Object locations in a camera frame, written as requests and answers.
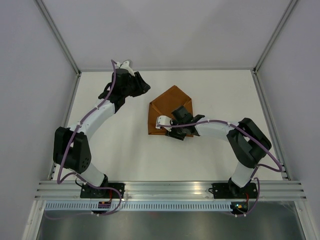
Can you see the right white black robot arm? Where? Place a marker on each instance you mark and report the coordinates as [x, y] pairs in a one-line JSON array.
[[247, 141]]

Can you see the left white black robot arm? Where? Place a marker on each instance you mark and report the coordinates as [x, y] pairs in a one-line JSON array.
[[71, 148]]

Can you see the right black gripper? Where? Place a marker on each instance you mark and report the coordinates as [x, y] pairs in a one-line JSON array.
[[173, 134]]

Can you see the brown cloth napkin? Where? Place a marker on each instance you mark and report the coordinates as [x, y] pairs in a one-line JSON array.
[[164, 105]]

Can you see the left aluminium frame post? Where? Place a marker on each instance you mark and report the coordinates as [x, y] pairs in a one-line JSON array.
[[57, 35]]

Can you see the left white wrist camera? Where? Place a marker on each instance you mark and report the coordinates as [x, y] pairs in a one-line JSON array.
[[126, 65]]

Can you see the right aluminium frame post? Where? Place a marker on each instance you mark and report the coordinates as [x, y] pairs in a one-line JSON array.
[[276, 33]]

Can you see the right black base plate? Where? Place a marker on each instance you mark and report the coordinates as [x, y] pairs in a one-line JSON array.
[[223, 190]]

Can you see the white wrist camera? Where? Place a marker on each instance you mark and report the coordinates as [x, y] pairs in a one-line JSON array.
[[126, 65], [163, 121]]

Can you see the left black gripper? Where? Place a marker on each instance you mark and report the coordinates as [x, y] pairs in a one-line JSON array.
[[142, 86]]

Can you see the aluminium frame post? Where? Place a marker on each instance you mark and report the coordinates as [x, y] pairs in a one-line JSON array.
[[276, 33], [57, 35]]

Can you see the rear aluminium frame bar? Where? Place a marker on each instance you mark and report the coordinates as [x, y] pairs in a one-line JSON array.
[[172, 69]]

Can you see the aluminium front rail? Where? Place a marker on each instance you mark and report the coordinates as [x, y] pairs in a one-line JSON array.
[[270, 190]]

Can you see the white slotted cable duct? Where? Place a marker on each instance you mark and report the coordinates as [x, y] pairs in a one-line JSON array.
[[211, 206]]

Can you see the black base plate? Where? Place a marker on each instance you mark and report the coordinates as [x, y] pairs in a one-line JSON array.
[[88, 192], [223, 190]]

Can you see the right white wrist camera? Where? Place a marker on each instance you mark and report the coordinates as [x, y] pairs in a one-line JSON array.
[[163, 121]]

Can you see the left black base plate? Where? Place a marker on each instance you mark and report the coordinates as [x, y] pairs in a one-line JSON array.
[[88, 192]]

